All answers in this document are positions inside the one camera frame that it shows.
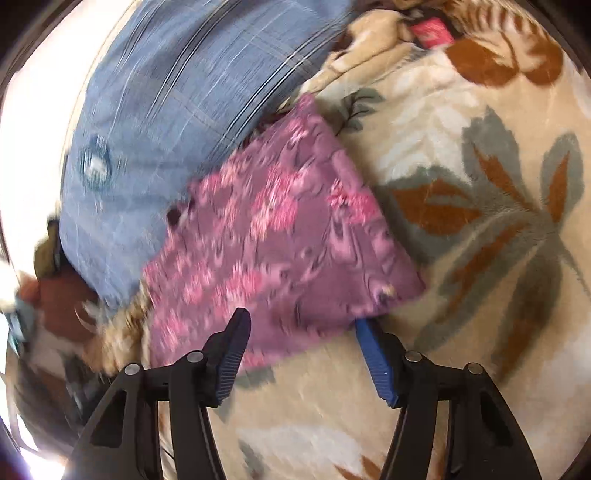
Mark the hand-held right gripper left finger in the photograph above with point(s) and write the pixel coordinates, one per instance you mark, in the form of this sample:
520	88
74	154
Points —
230	364

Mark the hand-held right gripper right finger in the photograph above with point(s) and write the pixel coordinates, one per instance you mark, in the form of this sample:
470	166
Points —
376	364

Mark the purple floral garment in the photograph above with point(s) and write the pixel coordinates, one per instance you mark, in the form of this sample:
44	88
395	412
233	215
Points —
281	249

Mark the beige leaf-print fleece blanket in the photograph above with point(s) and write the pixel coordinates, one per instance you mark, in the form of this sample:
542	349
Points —
461	221

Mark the olive green cloth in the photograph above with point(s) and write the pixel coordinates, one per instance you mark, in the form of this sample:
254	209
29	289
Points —
48	251

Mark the pink red cloth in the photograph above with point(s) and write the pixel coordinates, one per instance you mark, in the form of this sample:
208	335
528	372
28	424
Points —
431	31

